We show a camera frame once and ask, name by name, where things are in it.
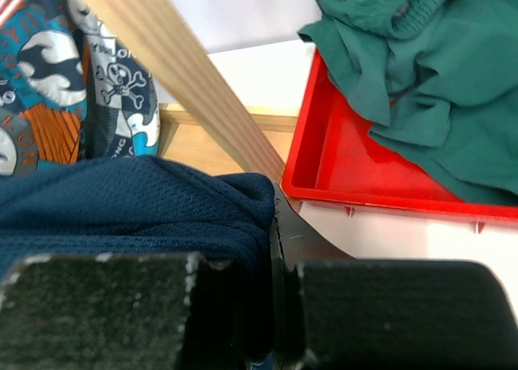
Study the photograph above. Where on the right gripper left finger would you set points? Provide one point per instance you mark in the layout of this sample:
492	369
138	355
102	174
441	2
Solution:
108	311

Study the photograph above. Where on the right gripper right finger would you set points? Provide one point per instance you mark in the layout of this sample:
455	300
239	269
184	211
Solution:
333	311

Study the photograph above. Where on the navy blue shorts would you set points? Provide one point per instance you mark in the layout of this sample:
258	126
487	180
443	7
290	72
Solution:
139	205

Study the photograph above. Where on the blue orange patterned shorts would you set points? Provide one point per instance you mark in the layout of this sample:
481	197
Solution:
70	90

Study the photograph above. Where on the teal green shorts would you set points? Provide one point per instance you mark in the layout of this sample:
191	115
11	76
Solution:
436	79

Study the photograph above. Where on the red plastic tray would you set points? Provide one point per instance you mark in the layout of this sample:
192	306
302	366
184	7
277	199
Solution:
332	162

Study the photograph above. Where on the wooden clothes rack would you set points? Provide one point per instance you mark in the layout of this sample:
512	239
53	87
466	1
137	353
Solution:
157	35

